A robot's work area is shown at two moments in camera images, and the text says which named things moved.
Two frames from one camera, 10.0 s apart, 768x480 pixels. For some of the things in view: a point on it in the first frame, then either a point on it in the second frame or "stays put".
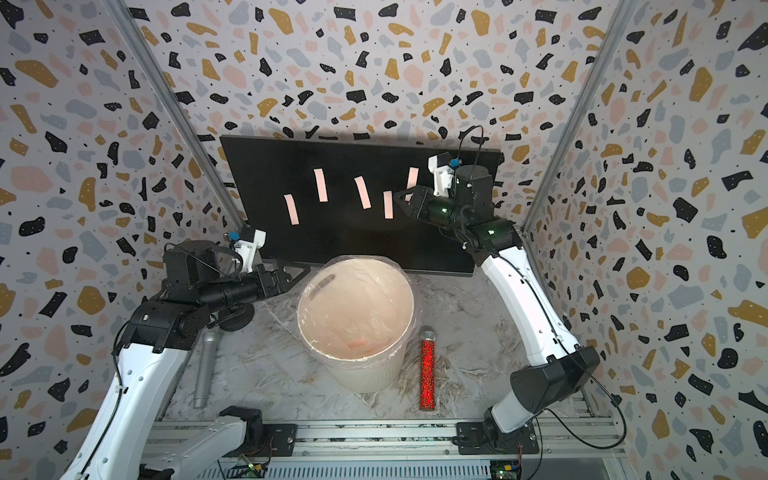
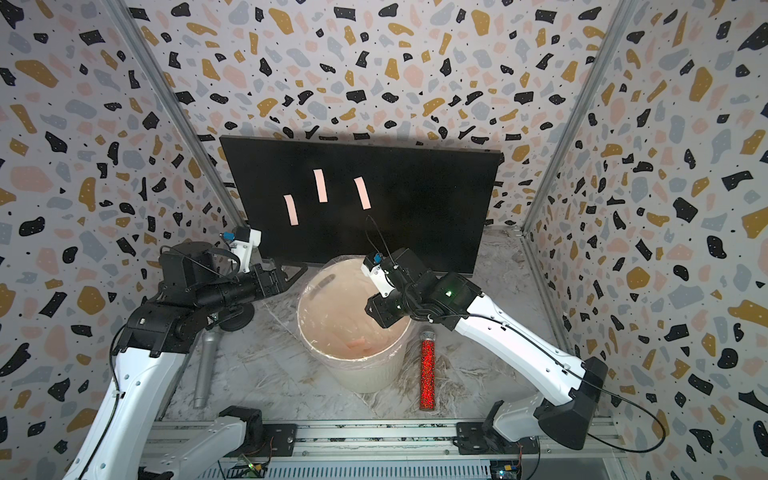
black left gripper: (279, 279) stays put
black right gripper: (425, 202) -> (379, 313)
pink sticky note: (320, 184) stays put
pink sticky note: (364, 198) stays put
